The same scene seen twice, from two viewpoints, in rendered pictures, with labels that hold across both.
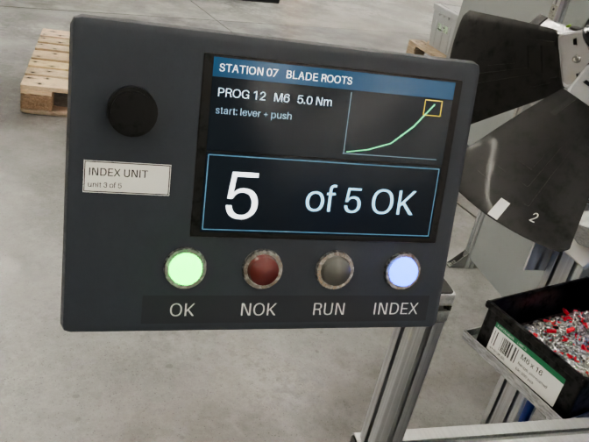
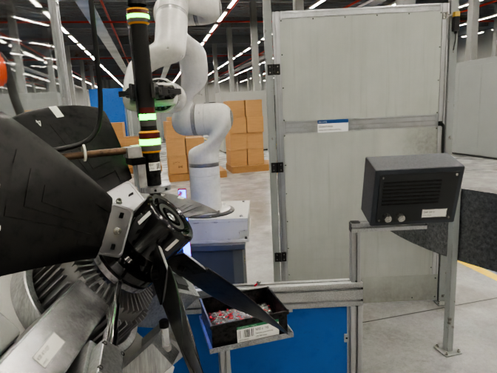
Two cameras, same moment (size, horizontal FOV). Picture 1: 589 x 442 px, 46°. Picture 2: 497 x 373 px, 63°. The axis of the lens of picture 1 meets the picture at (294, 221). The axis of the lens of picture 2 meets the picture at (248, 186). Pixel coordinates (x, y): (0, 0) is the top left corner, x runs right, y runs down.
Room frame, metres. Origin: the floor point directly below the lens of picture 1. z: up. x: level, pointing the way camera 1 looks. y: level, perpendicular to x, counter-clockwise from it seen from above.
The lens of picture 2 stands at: (1.76, -0.01, 1.42)
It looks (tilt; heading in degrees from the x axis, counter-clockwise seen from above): 11 degrees down; 201
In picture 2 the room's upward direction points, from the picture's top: 3 degrees counter-clockwise
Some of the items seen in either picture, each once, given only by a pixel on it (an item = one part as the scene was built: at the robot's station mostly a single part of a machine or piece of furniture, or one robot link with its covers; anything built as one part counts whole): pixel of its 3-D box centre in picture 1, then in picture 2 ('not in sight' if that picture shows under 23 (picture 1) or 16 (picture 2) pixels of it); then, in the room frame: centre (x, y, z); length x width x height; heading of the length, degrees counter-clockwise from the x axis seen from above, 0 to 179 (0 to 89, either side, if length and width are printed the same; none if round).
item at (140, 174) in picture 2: not in sight; (148, 168); (1.04, -0.50, 1.31); 0.09 x 0.07 x 0.10; 145
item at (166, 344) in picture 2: not in sight; (165, 334); (1.13, -0.43, 0.99); 0.02 x 0.02 x 0.06
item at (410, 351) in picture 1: (403, 370); (354, 251); (0.51, -0.13, 0.96); 0.03 x 0.03 x 0.20; 20
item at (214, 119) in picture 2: not in sight; (210, 134); (0.34, -0.69, 1.33); 0.19 x 0.12 x 0.24; 106
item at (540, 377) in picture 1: (577, 342); (242, 315); (0.79, -0.41, 0.85); 0.22 x 0.17 x 0.07; 126
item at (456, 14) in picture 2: not in sight; (450, 31); (-1.15, 0.29, 1.82); 0.09 x 0.04 x 0.23; 110
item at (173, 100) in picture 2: not in sight; (155, 94); (0.93, -0.54, 1.46); 0.11 x 0.10 x 0.07; 21
